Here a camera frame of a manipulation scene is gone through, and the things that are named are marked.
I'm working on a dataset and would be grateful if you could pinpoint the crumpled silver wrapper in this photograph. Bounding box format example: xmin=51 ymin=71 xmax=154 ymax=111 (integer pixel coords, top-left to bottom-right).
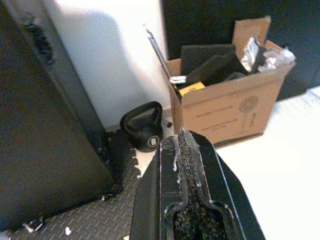
xmin=239 ymin=35 xmax=262 ymax=74
xmin=259 ymin=46 xmax=297 ymax=74

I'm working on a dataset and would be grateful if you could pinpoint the black foam pad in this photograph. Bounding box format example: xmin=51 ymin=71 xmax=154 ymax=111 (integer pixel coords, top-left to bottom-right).
xmin=180 ymin=43 xmax=237 ymax=76
xmin=187 ymin=52 xmax=252 ymax=87

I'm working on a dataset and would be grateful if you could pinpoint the brown cardboard box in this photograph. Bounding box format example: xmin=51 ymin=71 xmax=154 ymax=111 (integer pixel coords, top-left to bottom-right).
xmin=163 ymin=15 xmax=297 ymax=148

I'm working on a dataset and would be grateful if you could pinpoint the black cabinet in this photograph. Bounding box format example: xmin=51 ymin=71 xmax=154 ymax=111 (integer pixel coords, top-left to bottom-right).
xmin=0 ymin=0 xmax=120 ymax=233

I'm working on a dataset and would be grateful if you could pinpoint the black foam floor mat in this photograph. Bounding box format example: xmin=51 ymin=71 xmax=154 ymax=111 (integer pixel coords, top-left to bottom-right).
xmin=4 ymin=129 xmax=163 ymax=240

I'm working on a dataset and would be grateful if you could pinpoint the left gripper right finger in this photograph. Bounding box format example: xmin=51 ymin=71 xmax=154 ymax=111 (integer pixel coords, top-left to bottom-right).
xmin=183 ymin=128 xmax=266 ymax=240

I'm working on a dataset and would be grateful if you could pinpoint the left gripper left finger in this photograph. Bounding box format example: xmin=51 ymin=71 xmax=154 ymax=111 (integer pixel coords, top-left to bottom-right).
xmin=129 ymin=134 xmax=189 ymax=240

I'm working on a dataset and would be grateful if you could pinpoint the black kettlebell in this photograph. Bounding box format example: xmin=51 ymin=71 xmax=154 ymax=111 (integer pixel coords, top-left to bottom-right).
xmin=119 ymin=100 xmax=165 ymax=153

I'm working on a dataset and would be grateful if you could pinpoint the small yellow box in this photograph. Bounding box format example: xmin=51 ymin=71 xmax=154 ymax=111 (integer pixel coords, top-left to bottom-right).
xmin=177 ymin=81 xmax=207 ymax=98

